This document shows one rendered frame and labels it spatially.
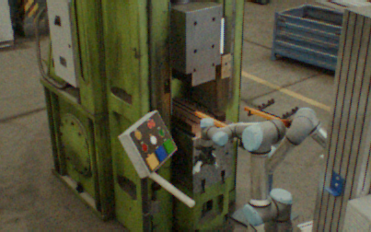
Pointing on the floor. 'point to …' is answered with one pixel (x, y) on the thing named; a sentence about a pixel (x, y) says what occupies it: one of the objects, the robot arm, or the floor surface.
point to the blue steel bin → (307, 35)
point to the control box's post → (144, 203)
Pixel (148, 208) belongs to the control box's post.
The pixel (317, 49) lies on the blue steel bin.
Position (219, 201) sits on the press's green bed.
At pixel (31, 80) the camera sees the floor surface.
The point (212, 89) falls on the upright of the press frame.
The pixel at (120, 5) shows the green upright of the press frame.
